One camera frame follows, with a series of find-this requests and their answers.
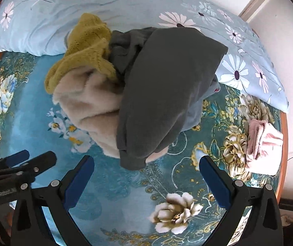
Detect wooden door frame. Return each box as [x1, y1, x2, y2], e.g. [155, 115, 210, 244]
[239, 0, 277, 23]

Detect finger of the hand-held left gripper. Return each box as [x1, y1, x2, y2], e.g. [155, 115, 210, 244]
[0, 151, 58, 185]
[0, 150, 31, 175]

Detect blue-grey garment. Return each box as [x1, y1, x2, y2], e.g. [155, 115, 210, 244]
[180, 74, 220, 132]

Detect light blue floral quilt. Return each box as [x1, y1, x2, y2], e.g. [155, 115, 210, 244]
[0, 0, 290, 113]

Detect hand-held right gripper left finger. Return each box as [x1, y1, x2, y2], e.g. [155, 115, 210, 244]
[11, 155, 96, 246]

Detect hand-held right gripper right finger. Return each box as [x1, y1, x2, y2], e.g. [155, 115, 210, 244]
[199, 155, 284, 246]

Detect dark grey pants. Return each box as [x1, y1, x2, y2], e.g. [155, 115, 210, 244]
[109, 27, 229, 171]

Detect teal floral blanket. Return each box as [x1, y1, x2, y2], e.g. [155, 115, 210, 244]
[0, 50, 282, 246]

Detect mustard knitted sweater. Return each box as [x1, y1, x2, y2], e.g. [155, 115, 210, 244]
[45, 13, 119, 94]

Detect beige fleece garment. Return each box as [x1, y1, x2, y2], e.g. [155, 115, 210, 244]
[53, 65, 170, 163]

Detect folded pink garment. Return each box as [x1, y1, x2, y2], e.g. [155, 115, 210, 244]
[245, 119, 284, 171]

